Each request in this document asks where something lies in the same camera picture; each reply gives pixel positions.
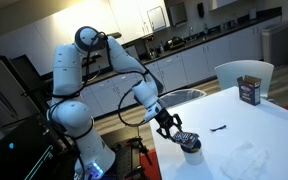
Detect brown M&M's candy box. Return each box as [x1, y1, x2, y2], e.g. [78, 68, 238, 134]
[173, 131, 199, 148]

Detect white chair far middle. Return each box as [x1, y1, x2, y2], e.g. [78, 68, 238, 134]
[215, 60, 274, 99]

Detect white trash bin with liner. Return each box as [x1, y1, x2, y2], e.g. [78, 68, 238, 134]
[160, 89, 207, 108]

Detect clear plastic bag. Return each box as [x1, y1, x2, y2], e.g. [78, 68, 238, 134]
[220, 141, 269, 180]

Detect grey waste bin cabinet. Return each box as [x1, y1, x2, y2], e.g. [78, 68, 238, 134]
[262, 20, 288, 67]

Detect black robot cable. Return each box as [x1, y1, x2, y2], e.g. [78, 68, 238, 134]
[117, 70, 152, 128]

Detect open blue cardboard box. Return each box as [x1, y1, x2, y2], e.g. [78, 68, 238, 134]
[237, 75, 261, 106]

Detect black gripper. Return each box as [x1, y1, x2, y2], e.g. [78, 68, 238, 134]
[155, 108, 182, 142]

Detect white lower kitchen cabinets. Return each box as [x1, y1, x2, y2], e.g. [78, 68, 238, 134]
[80, 14, 283, 118]

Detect small black object on table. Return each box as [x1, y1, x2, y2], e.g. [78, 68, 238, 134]
[210, 125, 227, 132]

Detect black computer tower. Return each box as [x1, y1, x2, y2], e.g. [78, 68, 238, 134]
[0, 118, 62, 180]

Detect stainless steel refrigerator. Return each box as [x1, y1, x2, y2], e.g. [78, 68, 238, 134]
[0, 56, 39, 131]

